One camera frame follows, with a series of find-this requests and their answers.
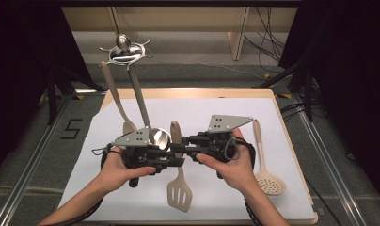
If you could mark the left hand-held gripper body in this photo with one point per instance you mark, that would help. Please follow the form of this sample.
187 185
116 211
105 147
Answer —
134 138

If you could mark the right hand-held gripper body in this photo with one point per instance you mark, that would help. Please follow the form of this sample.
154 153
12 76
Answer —
225 123

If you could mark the beige slotted turner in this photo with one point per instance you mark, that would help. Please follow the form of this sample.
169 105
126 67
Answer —
179 191

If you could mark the steel utensil rack stand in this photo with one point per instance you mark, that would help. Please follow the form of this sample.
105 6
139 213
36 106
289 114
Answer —
139 94

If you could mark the beige perforated skimmer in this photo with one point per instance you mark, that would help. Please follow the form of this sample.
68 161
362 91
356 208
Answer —
269 183

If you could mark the person's left hand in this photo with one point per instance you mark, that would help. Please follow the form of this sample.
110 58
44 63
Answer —
113 175

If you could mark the person's right hand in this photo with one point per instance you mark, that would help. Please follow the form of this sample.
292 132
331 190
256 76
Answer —
238 172

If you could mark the white table mat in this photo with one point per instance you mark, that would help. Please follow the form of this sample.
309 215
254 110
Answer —
194 109

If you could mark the wooden bench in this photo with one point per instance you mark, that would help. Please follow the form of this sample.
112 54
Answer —
178 19

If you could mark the aluminium floor rail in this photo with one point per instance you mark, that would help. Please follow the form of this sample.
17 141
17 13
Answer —
37 150
329 163

